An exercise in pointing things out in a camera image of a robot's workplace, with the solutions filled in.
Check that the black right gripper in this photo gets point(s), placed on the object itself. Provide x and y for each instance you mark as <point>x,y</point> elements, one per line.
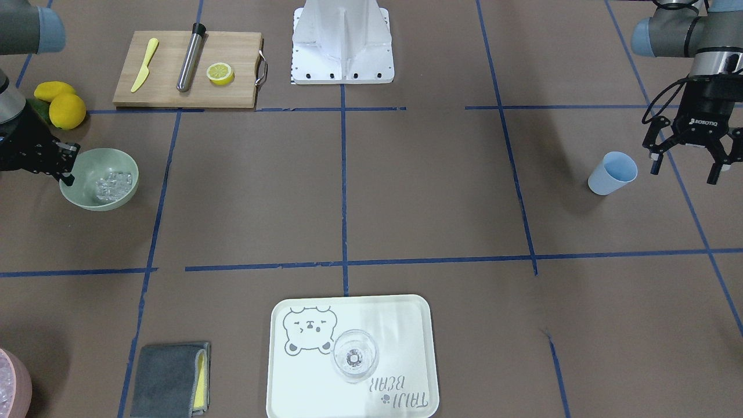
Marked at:
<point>23,150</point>

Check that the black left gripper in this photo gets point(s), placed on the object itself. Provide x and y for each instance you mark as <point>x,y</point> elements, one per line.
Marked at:
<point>704,119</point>

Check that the green bowl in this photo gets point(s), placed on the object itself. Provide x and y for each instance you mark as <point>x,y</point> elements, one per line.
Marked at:
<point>94,164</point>

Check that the light blue plastic cup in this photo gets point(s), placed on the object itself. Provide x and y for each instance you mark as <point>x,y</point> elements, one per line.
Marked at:
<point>615,170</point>

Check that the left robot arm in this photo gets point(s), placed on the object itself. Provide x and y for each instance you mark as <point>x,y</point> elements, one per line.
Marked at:
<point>709,33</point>

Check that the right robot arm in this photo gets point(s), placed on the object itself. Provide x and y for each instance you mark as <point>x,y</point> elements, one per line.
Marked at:
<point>26,29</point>

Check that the clear ice cubes in bowl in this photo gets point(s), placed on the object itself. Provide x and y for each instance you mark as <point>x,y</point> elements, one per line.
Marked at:
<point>113,186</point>

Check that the pink bowl of ice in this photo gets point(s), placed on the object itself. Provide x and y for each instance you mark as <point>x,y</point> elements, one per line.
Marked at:
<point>17,388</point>

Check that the yellow lemon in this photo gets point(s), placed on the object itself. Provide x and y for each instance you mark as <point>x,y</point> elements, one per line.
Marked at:
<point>67,111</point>
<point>50,90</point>

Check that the green lime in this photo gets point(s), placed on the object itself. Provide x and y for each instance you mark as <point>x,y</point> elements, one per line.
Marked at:
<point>42,108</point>

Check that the yellow plastic knife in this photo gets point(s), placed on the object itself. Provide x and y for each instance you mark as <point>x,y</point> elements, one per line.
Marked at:
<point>144,70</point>

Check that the steel muddler black cap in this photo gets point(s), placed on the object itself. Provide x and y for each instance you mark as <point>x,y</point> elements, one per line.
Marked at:
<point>193,53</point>

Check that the lemon half slice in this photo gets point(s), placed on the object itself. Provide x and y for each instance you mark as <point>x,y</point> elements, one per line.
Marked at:
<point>220,73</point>

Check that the grey folded cloth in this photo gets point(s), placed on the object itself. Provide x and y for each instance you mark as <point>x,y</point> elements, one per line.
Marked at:
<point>166,379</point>

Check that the yellow sponge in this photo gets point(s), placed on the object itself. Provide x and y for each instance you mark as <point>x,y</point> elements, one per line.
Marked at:
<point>200,402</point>

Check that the cream bear tray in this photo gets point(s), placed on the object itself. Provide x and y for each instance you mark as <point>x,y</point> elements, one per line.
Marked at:
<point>302,381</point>

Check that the clear wine glass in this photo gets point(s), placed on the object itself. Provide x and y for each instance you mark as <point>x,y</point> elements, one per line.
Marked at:
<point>355,356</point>

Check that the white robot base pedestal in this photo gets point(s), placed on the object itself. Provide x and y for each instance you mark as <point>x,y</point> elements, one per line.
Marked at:
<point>341,42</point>

